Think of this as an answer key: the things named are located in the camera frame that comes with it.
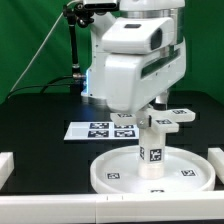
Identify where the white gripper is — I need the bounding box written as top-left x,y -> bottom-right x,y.
105,43 -> 186,129

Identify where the white block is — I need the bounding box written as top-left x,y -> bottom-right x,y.
0,152 -> 14,190
208,148 -> 224,184

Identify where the black cable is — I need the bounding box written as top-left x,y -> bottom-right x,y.
6,75 -> 76,100

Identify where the white marker sheet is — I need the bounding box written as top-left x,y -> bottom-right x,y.
64,122 -> 139,141

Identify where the white cross-shaped table base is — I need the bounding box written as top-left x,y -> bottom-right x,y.
110,108 -> 196,133

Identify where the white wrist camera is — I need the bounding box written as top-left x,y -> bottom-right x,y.
102,17 -> 174,54

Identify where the white right block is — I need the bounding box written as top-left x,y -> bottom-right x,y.
208,148 -> 224,184

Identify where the white left block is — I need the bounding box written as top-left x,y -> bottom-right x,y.
0,152 -> 14,190

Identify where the white round table top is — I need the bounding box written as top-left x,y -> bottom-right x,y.
90,145 -> 215,194

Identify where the white front rail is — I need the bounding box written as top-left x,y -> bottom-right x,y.
0,191 -> 224,224

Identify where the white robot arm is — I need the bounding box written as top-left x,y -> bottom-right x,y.
83,0 -> 186,129

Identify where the white cable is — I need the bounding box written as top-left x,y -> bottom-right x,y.
9,0 -> 81,94

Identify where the black camera stand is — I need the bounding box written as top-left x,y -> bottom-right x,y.
63,2 -> 94,94

